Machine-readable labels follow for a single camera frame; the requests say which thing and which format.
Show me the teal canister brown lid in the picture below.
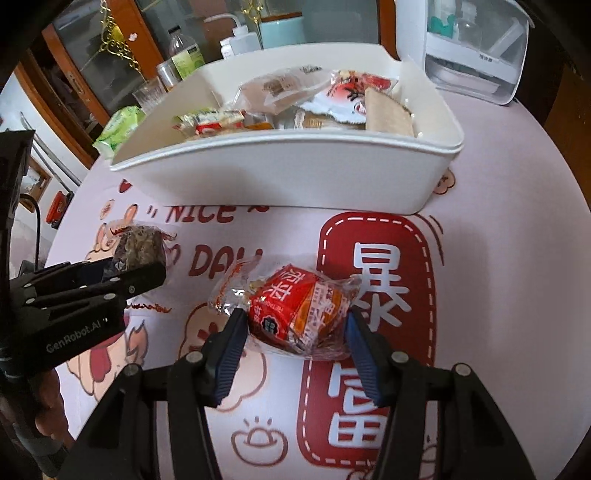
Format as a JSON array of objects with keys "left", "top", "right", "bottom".
[{"left": 259, "top": 19, "right": 306, "bottom": 49}]

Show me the yellow and red snack packet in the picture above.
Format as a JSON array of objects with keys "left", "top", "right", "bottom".
[{"left": 173, "top": 108, "right": 247, "bottom": 139}]

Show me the red box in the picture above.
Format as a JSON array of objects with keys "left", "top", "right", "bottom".
[{"left": 48, "top": 189, "right": 75, "bottom": 227}]

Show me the clear glass cup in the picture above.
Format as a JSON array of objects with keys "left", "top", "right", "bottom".
[{"left": 132, "top": 76, "right": 168, "bottom": 114}]

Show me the white water dispenser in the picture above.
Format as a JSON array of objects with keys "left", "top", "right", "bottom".
[{"left": 394, "top": 0, "right": 529, "bottom": 107}]

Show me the red and white snack packet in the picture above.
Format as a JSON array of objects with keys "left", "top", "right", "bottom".
[{"left": 325, "top": 69, "right": 400, "bottom": 121}]

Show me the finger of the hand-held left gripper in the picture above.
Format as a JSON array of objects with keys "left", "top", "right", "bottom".
[
  {"left": 14, "top": 257, "right": 117, "bottom": 290},
  {"left": 22, "top": 262, "right": 168, "bottom": 325}
]

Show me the small metal can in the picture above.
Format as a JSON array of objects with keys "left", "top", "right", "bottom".
[{"left": 156, "top": 60, "right": 183, "bottom": 90}]

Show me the brown paper snack packet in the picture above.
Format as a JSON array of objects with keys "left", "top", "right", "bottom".
[{"left": 364, "top": 87, "right": 415, "bottom": 137}]

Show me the green tissue pack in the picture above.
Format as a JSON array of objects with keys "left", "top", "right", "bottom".
[{"left": 92, "top": 105, "right": 147, "bottom": 160}]

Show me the clear plastic wash bottle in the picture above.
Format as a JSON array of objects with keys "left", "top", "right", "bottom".
[{"left": 203, "top": 14, "right": 265, "bottom": 56}]

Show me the dark seaweed snack packet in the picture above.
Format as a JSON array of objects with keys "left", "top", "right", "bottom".
[{"left": 104, "top": 222, "right": 178, "bottom": 278}]

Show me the red label snack packet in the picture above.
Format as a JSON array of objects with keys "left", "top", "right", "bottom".
[{"left": 208, "top": 258, "right": 363, "bottom": 361}]

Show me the bread packet clear wrapper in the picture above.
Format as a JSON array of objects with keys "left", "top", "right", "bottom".
[{"left": 233, "top": 65, "right": 333, "bottom": 114}]

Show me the small gold door ornament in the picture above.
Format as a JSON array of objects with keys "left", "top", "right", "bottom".
[{"left": 90, "top": 0, "right": 144, "bottom": 75}]

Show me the white lace print packet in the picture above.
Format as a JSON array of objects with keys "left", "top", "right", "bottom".
[{"left": 277, "top": 104, "right": 368, "bottom": 131}]

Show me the white plastic storage bin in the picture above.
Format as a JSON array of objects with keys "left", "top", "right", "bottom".
[{"left": 110, "top": 42, "right": 465, "bottom": 216}]

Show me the glass bottle green label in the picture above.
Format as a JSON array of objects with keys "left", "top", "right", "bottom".
[{"left": 167, "top": 25, "right": 206, "bottom": 80}]

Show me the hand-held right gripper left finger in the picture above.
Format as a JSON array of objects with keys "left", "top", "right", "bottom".
[{"left": 60, "top": 309, "right": 252, "bottom": 480}]

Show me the person's left hand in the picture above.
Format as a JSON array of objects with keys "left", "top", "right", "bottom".
[{"left": 30, "top": 369, "right": 63, "bottom": 435}]

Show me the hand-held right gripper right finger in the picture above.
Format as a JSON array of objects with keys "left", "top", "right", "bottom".
[{"left": 345, "top": 310, "right": 522, "bottom": 480}]

